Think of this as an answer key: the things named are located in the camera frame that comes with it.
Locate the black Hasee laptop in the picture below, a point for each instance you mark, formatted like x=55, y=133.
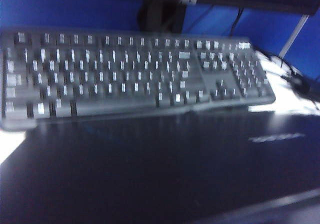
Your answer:
x=150, y=171

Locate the aluminium partition post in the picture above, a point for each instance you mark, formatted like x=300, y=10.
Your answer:
x=293, y=35

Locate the black computer monitor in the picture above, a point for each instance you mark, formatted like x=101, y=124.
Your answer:
x=62, y=9

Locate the narrow blue partition panel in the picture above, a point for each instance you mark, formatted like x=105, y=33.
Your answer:
x=307, y=42

